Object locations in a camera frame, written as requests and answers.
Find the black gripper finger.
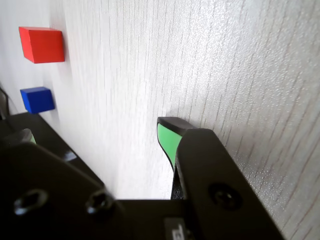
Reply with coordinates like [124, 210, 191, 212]
[0, 128, 126, 240]
[156, 116, 286, 240]

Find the red cube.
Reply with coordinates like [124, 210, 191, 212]
[18, 26, 66, 64]

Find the blue cube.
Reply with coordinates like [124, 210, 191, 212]
[20, 86, 56, 115]

